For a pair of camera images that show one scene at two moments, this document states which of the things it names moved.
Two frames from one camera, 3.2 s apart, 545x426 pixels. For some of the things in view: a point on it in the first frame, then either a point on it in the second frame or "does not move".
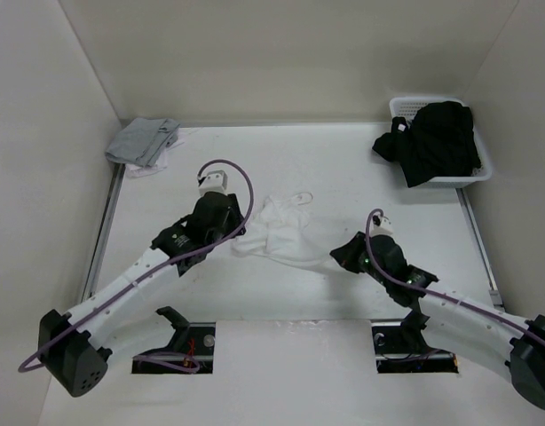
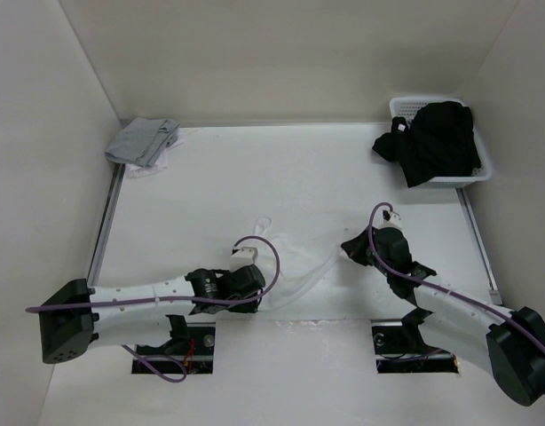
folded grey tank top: x=144 y=140 does not move
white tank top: x=283 y=231 -> x=303 y=263
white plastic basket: x=405 y=108 does not move
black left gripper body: x=233 y=222 -> x=243 y=307
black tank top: x=440 y=142 does not move
